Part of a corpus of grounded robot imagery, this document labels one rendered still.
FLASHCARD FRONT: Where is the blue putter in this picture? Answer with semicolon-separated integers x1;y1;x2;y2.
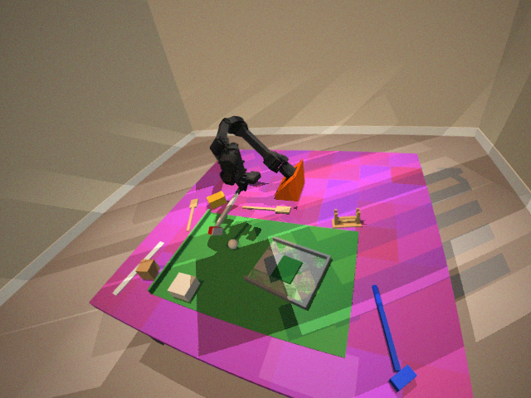
372;285;417;392

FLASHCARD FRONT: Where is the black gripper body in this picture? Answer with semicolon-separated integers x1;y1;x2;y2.
219;160;261;184

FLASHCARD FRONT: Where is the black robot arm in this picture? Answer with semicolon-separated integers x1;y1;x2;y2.
210;116;297;186

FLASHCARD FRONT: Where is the white flat bar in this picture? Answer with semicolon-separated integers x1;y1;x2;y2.
112;241;164;296

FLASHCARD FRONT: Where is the large green mat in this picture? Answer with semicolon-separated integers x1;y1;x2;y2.
153;213;358;358

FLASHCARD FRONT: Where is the yellow block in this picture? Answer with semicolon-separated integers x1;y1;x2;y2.
207;191;227;209

